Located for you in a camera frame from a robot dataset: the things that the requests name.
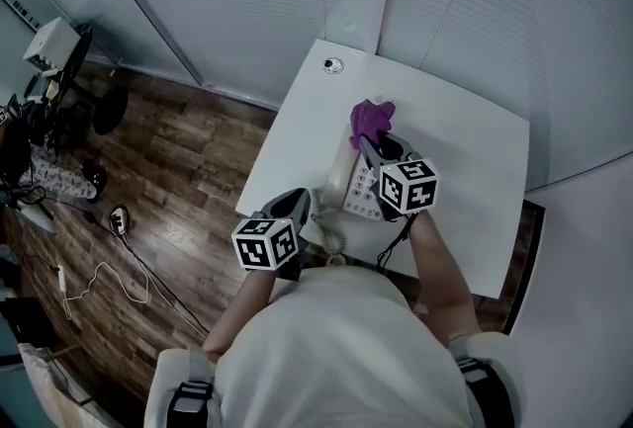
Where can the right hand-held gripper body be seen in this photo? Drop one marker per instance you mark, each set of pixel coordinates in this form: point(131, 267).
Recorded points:
point(408, 189)

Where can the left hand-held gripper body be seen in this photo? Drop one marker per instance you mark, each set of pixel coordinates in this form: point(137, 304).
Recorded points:
point(264, 245)

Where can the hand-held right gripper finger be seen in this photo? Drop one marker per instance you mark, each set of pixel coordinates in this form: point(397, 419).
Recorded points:
point(408, 150)
point(370, 154)

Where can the purple cloth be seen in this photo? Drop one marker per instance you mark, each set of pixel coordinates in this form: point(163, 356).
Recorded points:
point(368, 119)

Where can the person's left forearm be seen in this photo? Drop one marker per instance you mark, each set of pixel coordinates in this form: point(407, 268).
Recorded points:
point(237, 317)

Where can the person's right forearm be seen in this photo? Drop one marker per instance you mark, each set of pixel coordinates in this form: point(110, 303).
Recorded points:
point(440, 278)

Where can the white table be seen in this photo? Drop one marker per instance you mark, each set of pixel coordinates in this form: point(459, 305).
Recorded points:
point(445, 144)

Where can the beige telephone base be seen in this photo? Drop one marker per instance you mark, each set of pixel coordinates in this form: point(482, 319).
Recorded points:
point(358, 198)

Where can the person's white shirt torso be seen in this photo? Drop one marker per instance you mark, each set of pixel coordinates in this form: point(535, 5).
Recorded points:
point(336, 342)

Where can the floor power strip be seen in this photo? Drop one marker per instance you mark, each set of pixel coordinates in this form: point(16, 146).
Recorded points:
point(118, 220)

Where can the black round-base stand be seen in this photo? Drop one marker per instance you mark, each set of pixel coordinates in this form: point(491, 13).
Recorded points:
point(111, 110)

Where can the white box on stand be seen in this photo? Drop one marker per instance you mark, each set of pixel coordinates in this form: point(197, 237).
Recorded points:
point(52, 40)

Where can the black frame on stand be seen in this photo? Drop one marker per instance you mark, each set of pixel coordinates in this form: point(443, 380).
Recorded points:
point(74, 65)

